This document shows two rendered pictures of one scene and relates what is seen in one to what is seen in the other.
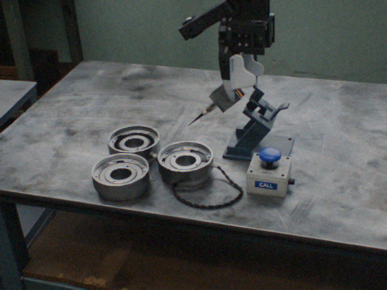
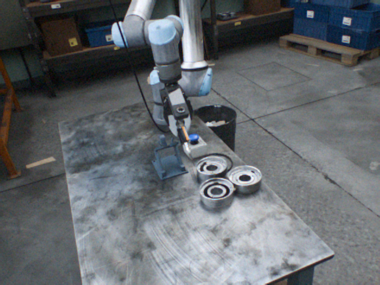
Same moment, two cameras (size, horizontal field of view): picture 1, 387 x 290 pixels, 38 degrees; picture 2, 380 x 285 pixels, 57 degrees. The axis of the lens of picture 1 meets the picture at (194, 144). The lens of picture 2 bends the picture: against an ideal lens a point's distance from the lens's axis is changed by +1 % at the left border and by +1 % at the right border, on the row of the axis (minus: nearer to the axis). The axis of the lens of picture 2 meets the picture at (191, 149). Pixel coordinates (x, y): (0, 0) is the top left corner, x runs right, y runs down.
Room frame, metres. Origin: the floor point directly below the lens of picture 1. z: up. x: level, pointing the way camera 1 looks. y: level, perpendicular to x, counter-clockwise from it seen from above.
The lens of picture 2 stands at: (1.51, 0.76, 1.51)
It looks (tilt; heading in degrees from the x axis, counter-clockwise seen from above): 32 degrees down; 234
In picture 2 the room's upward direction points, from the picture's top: 7 degrees counter-clockwise
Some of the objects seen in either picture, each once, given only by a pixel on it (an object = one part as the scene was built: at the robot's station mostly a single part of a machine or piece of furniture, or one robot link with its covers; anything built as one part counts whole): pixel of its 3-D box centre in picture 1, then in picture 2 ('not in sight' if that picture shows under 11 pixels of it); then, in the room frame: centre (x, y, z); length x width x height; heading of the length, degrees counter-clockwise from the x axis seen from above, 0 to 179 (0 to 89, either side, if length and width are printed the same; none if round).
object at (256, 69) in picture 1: (248, 70); (171, 122); (0.95, -0.11, 0.98); 0.06 x 0.03 x 0.09; 67
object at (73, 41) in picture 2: not in sight; (61, 34); (0.08, -3.50, 0.64); 0.49 x 0.40 x 0.37; 167
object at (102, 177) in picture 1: (121, 177); (244, 180); (0.86, 0.14, 0.82); 0.08 x 0.08 x 0.02
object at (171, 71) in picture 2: not in sight; (167, 68); (0.94, -0.09, 1.17); 0.08 x 0.08 x 0.05
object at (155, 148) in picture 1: (134, 146); (217, 193); (0.97, 0.12, 0.82); 0.10 x 0.10 x 0.04
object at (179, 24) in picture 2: not in sight; (165, 31); (0.88, -0.17, 1.25); 0.11 x 0.11 x 0.08; 41
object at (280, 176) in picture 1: (272, 174); (194, 146); (0.84, -0.14, 0.82); 0.08 x 0.07 x 0.05; 72
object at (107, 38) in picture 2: not in sight; (107, 32); (-0.44, -3.36, 0.56); 0.52 x 0.38 x 0.22; 159
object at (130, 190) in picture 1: (121, 177); (244, 180); (0.86, 0.14, 0.82); 0.10 x 0.10 x 0.04
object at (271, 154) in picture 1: (269, 162); (194, 141); (0.84, -0.13, 0.85); 0.04 x 0.04 x 0.05
